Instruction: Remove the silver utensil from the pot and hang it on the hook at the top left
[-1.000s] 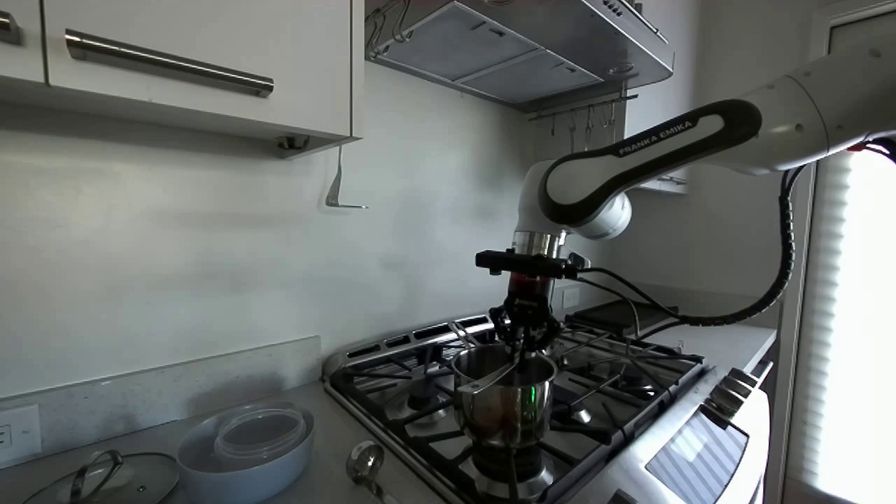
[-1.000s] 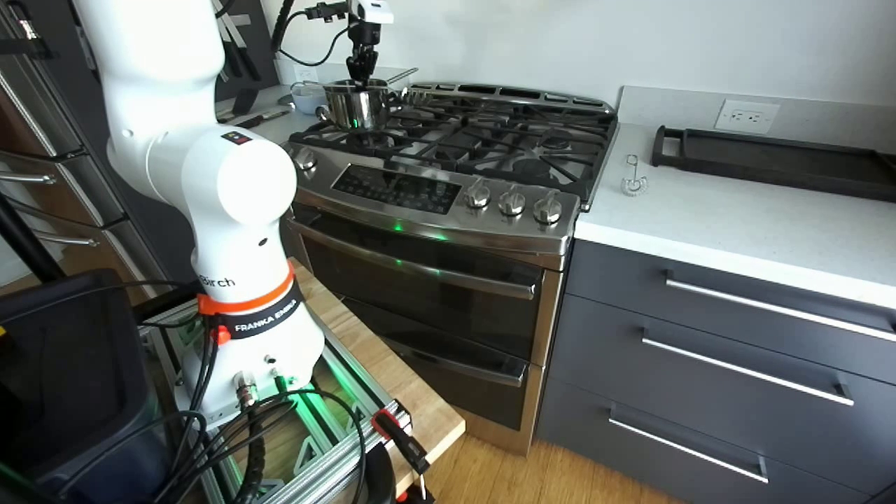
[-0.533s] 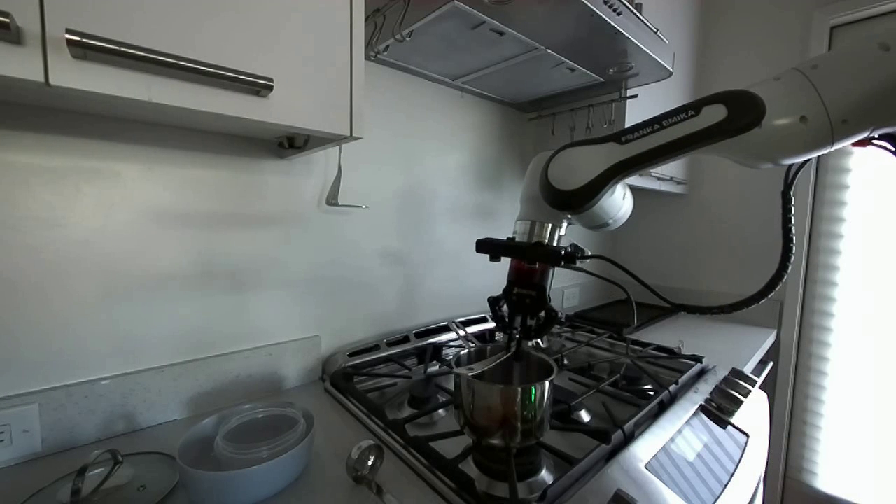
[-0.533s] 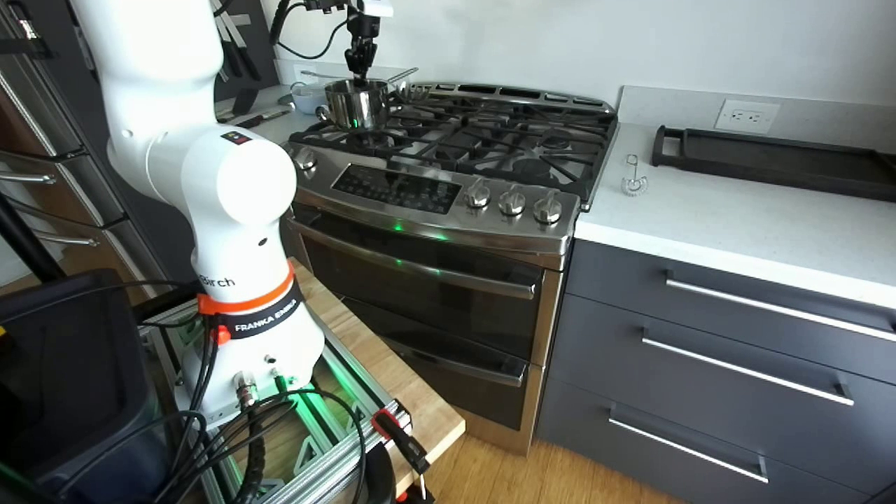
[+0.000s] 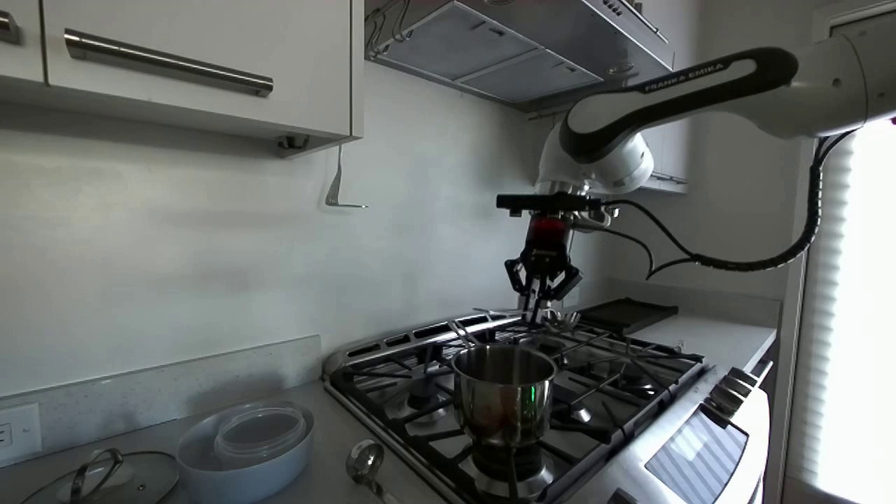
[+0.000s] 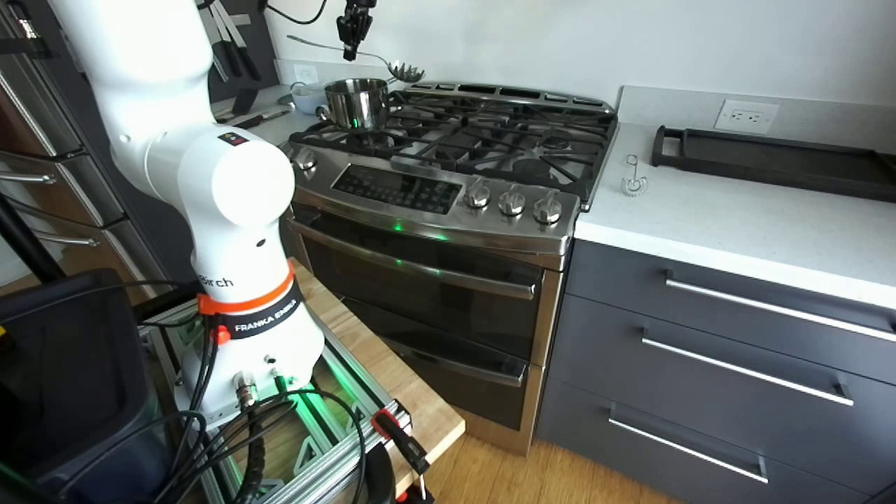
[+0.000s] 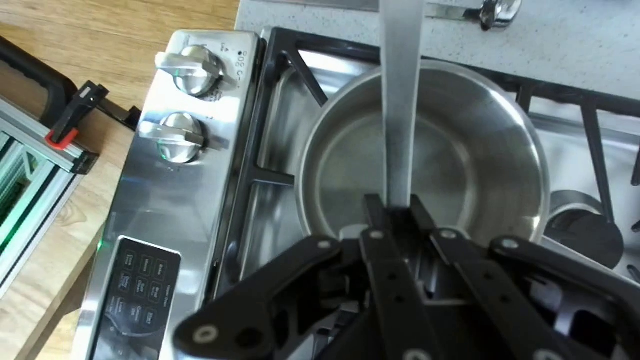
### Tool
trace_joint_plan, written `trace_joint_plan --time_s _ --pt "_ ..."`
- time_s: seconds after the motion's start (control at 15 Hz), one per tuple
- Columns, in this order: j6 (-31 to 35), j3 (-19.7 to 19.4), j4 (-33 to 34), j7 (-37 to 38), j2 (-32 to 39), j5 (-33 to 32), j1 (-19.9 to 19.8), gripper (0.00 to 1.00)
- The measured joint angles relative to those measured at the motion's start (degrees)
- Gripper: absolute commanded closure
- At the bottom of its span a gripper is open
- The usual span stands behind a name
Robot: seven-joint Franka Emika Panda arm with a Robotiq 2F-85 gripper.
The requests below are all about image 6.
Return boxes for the steel drawer handle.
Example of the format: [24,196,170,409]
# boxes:
[605,414,773,487]
[662,276,896,349]
[639,333,857,413]

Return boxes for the black cable bundle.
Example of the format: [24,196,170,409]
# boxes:
[150,319,375,504]

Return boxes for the dark grey drawer cabinet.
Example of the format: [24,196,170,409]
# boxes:
[534,238,896,504]

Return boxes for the small clear glass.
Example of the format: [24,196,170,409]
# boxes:
[618,151,650,199]

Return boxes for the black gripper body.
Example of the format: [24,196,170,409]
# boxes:
[335,0,377,36]

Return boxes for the white wall outlet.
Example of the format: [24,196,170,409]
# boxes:
[713,95,780,139]

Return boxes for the aluminium mount frame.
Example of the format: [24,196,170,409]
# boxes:
[137,353,399,504]

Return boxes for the stainless steel gas range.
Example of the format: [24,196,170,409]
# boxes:
[282,81,622,458]

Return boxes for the wooden robot mount board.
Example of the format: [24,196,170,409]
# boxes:
[287,263,466,500]

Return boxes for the black spatula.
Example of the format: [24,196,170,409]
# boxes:
[226,105,294,133]

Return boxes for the silver utensil with handle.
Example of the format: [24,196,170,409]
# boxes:
[284,35,427,84]

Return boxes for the black bin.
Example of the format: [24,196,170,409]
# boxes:
[0,270,175,504]

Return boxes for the stainless steel pot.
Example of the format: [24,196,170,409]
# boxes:
[319,77,394,134]

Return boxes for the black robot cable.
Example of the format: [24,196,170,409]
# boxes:
[263,0,329,29]

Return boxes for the black tray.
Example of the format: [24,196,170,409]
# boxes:
[650,125,896,207]

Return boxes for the red black clamp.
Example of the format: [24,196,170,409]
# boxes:
[368,400,437,504]

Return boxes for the silver range knob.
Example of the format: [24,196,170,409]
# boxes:
[461,176,496,213]
[496,182,529,221]
[294,148,321,182]
[531,192,564,230]

